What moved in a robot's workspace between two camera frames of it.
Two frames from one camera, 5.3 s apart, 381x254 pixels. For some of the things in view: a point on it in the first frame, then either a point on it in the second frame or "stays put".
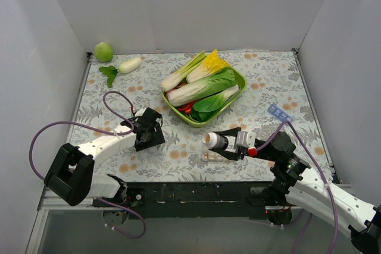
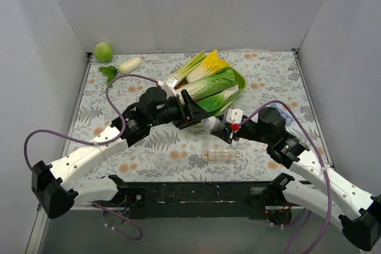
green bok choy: x=205 y=108 stays put
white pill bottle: x=214 y=140 to x=212 y=124
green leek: x=178 y=77 stays put
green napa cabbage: x=191 y=91 stays put
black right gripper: x=236 y=147 to x=231 y=134
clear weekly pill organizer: x=211 y=155 stays put
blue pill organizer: x=278 y=113 stays put
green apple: x=103 y=52 stays put
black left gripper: x=153 y=132 to x=184 y=111
